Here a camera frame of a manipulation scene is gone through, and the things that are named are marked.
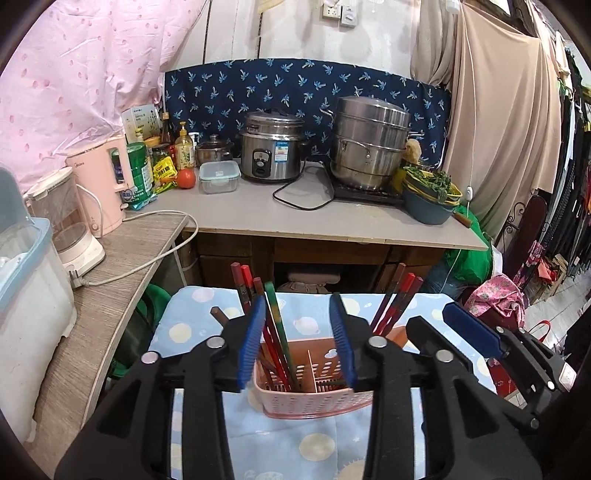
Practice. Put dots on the dark brown chopstick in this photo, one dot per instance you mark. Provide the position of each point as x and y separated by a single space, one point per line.
397 281

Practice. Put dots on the red tomato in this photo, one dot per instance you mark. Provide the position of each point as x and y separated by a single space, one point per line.
186 178

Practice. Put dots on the beige curtain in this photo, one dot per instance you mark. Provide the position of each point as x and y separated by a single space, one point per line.
498 115

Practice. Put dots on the navy leaf print cloth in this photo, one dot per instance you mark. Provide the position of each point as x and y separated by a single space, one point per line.
277 87

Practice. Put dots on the curved wooden counter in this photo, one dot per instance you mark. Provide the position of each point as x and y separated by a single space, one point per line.
120 258

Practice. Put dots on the stainless steel steamer pot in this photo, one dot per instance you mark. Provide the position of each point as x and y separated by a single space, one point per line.
369 147

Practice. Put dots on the black induction cooker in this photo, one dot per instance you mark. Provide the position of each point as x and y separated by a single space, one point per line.
364 196

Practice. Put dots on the dark sauce bottle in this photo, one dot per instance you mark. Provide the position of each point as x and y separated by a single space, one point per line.
165 131

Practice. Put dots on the white bin with blue lid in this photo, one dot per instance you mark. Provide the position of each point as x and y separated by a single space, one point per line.
32 323

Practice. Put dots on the white carton box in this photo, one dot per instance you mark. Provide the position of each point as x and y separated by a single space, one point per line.
138 122

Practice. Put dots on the white wall socket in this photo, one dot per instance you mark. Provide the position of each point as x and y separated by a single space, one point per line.
330 10

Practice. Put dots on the red bag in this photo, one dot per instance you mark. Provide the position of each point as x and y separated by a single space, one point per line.
538 330

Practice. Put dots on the white clear jug appliance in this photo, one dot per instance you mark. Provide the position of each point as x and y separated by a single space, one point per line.
69 221

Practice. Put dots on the green canister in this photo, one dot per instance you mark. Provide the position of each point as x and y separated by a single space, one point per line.
139 173

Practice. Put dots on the pink floral bag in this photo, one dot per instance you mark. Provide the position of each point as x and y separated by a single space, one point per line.
496 295

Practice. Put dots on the glass container with blue lid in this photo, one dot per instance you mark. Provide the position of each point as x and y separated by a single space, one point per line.
219 177

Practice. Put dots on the maroon chopstick with silver band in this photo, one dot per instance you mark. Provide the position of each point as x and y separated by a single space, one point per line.
240 286
413 293

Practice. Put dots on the stainless steel rice cooker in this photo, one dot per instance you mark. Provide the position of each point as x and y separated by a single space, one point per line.
272 152

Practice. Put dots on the red chopstick with silver band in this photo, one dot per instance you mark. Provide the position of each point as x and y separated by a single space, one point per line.
249 284
405 288

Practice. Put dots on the small pot with glass lid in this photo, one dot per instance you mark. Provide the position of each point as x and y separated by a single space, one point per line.
214 152

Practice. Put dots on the pink electric kettle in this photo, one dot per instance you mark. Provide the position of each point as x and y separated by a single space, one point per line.
99 194

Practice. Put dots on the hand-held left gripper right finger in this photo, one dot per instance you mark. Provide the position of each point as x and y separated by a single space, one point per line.
344 346

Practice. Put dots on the beige loofah sponge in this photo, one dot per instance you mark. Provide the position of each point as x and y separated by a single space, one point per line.
413 151

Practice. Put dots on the pink perforated utensil holder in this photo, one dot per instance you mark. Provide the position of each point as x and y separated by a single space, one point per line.
314 401

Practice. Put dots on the grey-blue basin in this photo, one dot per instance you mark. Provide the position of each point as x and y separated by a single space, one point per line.
427 210

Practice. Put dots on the leafy greens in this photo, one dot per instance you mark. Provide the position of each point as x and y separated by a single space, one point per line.
429 177

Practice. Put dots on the yellow snack packet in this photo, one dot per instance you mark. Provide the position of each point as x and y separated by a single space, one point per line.
165 173

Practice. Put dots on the light blue planet print tablecloth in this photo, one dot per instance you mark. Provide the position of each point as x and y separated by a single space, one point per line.
277 438

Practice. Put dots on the hanging clothes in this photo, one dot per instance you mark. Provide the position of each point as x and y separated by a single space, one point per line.
570 161

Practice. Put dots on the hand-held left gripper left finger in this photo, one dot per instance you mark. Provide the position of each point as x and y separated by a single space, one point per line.
251 346

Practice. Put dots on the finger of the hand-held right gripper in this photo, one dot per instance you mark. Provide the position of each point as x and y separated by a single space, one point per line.
471 330
452 350

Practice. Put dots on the white wall switch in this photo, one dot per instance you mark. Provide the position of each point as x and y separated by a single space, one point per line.
349 16

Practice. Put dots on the pink dotted curtain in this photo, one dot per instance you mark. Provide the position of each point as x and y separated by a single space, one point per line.
83 69

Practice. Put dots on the beige cloth sack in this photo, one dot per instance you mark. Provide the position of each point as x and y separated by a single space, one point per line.
309 282

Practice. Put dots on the green bag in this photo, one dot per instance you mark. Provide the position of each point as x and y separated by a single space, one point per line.
466 263
138 323

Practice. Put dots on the yellow soap bottle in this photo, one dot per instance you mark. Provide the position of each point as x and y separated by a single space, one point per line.
184 150

